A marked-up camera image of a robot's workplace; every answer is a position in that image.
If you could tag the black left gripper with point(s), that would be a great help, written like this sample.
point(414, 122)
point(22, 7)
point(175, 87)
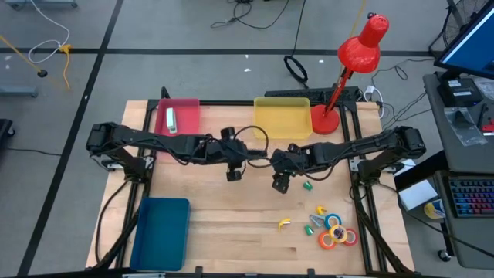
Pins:
point(233, 154)

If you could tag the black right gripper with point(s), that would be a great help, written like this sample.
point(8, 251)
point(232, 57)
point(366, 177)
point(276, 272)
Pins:
point(290, 164)

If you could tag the green mini stapler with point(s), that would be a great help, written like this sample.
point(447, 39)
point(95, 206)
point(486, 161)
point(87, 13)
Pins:
point(308, 230)
point(307, 185)

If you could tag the yellow mini stapler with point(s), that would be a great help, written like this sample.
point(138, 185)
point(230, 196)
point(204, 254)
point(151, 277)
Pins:
point(284, 223)
point(320, 210)

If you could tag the blue tape roll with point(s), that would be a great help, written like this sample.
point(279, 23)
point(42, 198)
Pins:
point(327, 222)

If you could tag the white stapler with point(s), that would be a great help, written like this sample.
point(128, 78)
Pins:
point(171, 119)

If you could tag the yellow tape roll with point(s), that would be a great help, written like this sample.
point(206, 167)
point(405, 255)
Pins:
point(331, 233)

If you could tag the orange tape roll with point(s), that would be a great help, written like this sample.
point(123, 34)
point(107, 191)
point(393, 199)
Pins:
point(321, 240)

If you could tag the purple staple remover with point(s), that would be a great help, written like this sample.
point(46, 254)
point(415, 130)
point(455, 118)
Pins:
point(339, 232)

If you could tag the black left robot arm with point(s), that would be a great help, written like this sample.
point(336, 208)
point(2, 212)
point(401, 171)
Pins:
point(170, 143)

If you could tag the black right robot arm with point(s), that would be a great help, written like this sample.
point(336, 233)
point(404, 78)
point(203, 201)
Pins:
point(347, 148)

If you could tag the yellow plastic bin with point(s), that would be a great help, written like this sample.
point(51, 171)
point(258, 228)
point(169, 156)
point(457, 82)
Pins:
point(283, 117)

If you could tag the pink plastic bin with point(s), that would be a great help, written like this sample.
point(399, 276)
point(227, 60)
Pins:
point(185, 116)

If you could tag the white power adapter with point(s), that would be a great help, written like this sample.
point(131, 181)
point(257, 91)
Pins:
point(370, 92)

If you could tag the blue plastic bin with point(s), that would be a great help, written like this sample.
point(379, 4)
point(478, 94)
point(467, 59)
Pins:
point(160, 233)

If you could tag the red desk lamp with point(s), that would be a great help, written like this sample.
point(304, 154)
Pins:
point(363, 52)

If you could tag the white box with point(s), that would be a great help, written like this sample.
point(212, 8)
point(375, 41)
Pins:
point(417, 195)

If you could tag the yellow and blue roll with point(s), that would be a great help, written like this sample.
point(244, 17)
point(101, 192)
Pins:
point(434, 210)

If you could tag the grey desk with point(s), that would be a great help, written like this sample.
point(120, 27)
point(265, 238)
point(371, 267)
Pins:
point(463, 158)

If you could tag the clear plastic bag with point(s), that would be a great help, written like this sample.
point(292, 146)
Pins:
point(463, 127)

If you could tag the small black computer box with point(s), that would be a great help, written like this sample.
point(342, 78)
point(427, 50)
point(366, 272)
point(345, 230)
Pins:
point(459, 94)

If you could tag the backlit keyboard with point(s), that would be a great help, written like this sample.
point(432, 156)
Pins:
point(474, 199)

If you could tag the grey keyboard cart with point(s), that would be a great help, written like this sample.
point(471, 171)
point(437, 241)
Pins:
point(474, 239)

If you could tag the computer monitor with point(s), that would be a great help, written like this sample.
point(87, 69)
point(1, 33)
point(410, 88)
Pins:
point(471, 46)

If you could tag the black floor fan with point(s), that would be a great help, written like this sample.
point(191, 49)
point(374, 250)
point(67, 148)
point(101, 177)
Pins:
point(459, 19)

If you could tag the grey cart base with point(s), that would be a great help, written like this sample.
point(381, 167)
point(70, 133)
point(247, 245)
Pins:
point(17, 91)
point(38, 4)

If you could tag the black metal rig frame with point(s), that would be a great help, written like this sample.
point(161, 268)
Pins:
point(231, 102)

